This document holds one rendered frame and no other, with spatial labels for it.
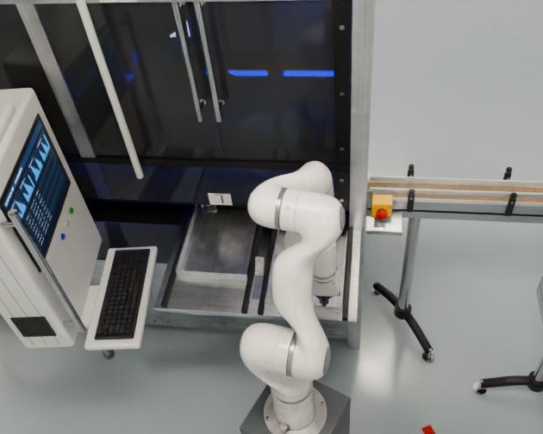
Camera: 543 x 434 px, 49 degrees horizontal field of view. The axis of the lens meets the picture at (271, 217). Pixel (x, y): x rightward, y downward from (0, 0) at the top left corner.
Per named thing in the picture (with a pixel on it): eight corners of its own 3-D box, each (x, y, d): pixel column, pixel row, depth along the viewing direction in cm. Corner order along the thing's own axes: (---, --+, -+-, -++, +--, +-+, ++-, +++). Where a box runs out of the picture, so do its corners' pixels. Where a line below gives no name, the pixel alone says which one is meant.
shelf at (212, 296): (186, 210, 242) (185, 207, 241) (361, 218, 231) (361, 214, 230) (154, 311, 210) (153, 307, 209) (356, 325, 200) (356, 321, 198)
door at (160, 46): (96, 154, 216) (35, 1, 172) (223, 158, 209) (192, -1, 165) (96, 155, 215) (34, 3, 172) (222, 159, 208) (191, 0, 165)
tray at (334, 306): (278, 232, 227) (277, 226, 225) (347, 236, 223) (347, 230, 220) (265, 308, 205) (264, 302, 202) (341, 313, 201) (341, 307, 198)
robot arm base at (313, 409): (307, 455, 172) (304, 429, 158) (252, 424, 180) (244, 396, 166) (338, 400, 182) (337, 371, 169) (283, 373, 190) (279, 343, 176)
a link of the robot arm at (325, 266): (303, 274, 185) (333, 280, 182) (301, 247, 175) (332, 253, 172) (310, 253, 190) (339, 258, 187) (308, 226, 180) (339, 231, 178)
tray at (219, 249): (197, 207, 240) (196, 201, 237) (261, 210, 236) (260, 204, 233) (177, 275, 217) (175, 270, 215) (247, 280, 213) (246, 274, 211)
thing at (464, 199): (365, 219, 233) (366, 190, 221) (366, 190, 243) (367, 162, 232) (552, 226, 222) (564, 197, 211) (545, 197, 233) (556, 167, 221)
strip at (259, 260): (257, 266, 217) (255, 256, 213) (265, 267, 217) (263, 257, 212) (251, 299, 208) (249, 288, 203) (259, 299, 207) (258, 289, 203)
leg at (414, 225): (392, 306, 295) (404, 197, 239) (411, 306, 294) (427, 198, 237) (392, 321, 289) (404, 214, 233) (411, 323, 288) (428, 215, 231)
